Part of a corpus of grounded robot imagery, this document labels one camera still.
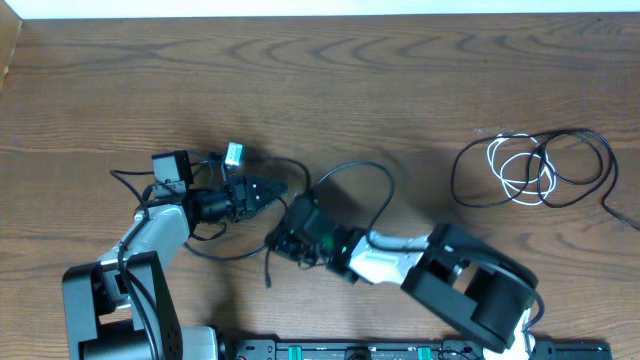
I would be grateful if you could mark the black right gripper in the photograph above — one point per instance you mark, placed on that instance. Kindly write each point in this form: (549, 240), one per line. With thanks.
(283, 241)

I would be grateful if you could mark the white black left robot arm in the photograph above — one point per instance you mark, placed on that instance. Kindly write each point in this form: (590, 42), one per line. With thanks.
(120, 306)

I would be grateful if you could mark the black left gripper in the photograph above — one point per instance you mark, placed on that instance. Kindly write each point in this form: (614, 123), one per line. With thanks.
(243, 195)

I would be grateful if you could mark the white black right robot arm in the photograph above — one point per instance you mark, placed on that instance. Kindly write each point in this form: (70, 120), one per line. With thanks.
(480, 292)

